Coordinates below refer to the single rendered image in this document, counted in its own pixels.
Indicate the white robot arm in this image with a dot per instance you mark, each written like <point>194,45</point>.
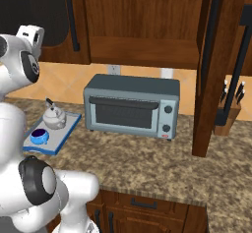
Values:
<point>13,135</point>

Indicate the blue grey tray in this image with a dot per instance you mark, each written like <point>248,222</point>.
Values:
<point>62,132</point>

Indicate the white kettle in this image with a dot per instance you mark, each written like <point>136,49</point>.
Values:
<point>54,117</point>

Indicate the brown wooden cabinet door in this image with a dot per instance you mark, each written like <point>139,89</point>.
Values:
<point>210,112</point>

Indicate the blue mug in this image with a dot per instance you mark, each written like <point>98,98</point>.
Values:
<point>39,137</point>

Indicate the brown base cabinet door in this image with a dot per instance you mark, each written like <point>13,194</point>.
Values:
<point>147,223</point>
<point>92,210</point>

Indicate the cabinet door with dark pane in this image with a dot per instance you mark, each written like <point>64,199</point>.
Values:
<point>49,14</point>

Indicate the grey toaster oven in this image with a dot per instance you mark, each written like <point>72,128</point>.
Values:
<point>128,102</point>

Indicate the wooden knife block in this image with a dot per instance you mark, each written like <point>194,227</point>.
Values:
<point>229,119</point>

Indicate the brown wooden drawer front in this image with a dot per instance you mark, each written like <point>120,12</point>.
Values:
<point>170,204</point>

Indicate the white wall outlet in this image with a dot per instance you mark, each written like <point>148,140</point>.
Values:
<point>114,69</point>
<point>166,73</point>

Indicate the brown wooden wall cabinet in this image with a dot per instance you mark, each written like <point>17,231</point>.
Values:
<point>144,27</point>

